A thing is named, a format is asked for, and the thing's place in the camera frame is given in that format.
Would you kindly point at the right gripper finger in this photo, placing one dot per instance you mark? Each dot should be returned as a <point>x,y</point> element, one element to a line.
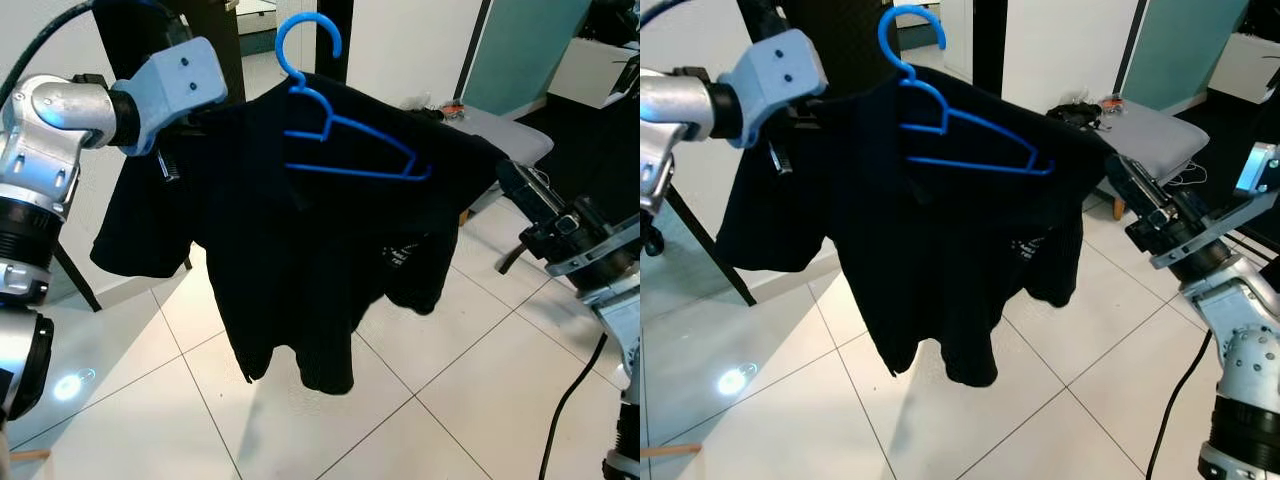
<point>535,208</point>
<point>1140,205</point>
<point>1148,186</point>
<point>545,188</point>

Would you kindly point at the blue plastic hanger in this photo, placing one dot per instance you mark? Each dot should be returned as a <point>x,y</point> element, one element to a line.
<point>280,42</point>
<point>884,35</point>

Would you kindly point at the navy polo shirt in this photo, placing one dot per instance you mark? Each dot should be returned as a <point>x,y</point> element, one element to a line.
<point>930,260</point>
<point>300,260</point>

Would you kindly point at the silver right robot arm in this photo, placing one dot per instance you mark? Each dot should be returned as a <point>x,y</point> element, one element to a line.
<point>622,320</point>
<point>1245,370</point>

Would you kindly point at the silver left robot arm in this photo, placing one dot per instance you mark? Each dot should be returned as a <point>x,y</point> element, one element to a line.
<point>50,130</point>
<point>670,110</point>

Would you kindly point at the grey padded stool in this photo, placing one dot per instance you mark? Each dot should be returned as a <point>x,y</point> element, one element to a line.
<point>1160,135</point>
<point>500,135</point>

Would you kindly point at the white box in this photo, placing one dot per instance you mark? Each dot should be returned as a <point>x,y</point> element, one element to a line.
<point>590,75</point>
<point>1245,65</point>

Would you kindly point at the teal glass panel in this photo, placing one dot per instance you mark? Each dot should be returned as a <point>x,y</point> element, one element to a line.
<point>530,50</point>
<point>1185,50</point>

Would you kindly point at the light wooden stick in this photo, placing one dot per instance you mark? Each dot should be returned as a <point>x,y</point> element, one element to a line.
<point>25,456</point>
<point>665,451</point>

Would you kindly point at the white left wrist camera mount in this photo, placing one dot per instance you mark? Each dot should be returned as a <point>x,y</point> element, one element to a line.
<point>780,75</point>
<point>185,80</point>

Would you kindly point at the black post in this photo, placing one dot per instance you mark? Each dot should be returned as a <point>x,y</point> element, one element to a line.
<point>990,60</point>
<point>325,55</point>

